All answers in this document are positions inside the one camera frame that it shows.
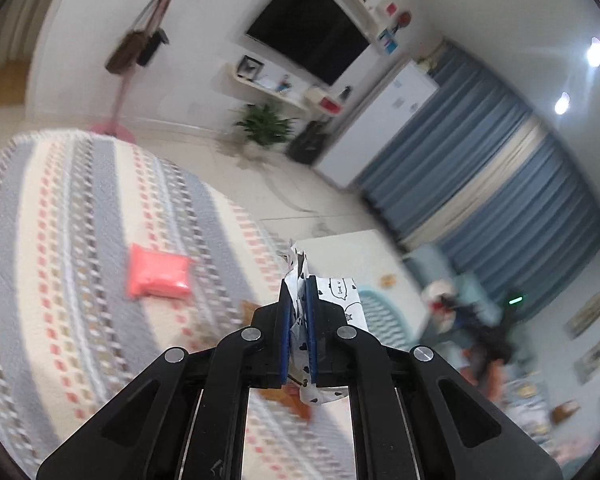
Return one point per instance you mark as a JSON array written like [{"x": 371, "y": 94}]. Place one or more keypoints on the small yellow toy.
[{"x": 388, "y": 281}]

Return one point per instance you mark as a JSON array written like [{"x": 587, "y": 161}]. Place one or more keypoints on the white red drawer box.
[{"x": 325, "y": 102}]

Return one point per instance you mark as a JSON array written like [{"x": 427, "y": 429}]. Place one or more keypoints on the small black speaker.
[{"x": 345, "y": 93}]

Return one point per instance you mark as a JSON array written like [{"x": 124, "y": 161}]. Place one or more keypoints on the white printed packet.
[{"x": 337, "y": 295}]

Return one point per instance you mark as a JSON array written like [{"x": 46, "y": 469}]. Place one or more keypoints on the plain pink packet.
[{"x": 157, "y": 272}]

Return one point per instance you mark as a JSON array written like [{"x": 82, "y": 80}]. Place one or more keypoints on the pink square wall box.
[{"x": 391, "y": 8}]

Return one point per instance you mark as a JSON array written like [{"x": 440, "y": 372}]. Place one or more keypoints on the framed wall picture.
[
  {"x": 587, "y": 315},
  {"x": 595, "y": 360}
]

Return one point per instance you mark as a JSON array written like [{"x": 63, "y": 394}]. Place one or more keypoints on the white curved low shelf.
[{"x": 270, "y": 92}]

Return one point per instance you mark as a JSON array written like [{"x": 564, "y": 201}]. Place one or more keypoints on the butterfly picture frame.
[{"x": 250, "y": 67}]

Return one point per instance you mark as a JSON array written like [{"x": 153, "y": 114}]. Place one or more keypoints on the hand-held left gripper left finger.
[{"x": 284, "y": 330}]

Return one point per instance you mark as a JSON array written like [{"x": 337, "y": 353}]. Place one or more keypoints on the light blue plastic basket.
[{"x": 385, "y": 320}]

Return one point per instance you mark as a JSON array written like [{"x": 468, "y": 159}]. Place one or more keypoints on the red round paddle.
[{"x": 404, "y": 18}]

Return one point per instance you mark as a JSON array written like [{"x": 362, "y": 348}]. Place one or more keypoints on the ceiling spot light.
[
  {"x": 562, "y": 103},
  {"x": 596, "y": 52}
]

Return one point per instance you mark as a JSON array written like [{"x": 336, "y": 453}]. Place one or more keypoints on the pen holder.
[{"x": 284, "y": 82}]

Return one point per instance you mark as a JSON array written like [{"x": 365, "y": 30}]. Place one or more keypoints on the white tall appliance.
[{"x": 375, "y": 125}]

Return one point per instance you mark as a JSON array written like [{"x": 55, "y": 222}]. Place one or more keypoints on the flower vase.
[{"x": 425, "y": 62}]

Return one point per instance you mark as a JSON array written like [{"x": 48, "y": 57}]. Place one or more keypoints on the potted green plant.
[{"x": 265, "y": 127}]

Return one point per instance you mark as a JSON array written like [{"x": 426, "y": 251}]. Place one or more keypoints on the black hanging bag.
[{"x": 150, "y": 50}]

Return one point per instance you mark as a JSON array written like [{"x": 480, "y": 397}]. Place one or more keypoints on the pink coat rack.
[{"x": 122, "y": 100}]

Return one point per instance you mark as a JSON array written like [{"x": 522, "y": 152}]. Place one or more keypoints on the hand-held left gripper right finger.
[{"x": 312, "y": 330}]

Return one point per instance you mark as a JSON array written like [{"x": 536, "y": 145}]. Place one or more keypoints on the blue beige curtain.
[{"x": 480, "y": 175}]

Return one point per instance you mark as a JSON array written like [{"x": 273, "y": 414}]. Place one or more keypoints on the black wall television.
[{"x": 310, "y": 30}]

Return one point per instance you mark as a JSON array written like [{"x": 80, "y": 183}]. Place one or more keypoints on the brown hanging bag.
[{"x": 125, "y": 55}]

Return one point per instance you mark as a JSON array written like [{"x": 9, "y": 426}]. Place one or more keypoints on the teal sofa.
[{"x": 440, "y": 265}]

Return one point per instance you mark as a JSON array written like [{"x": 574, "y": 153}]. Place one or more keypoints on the black guitar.
[{"x": 307, "y": 142}]

